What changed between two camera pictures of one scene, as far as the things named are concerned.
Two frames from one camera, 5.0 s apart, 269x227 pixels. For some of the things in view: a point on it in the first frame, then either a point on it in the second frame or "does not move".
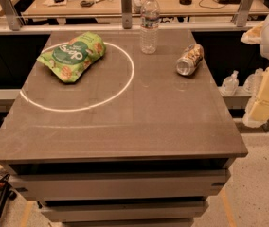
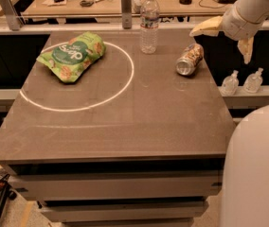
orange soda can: (189, 59) does not move
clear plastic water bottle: (150, 17) does not move
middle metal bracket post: (126, 7) does not move
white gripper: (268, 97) → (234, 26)
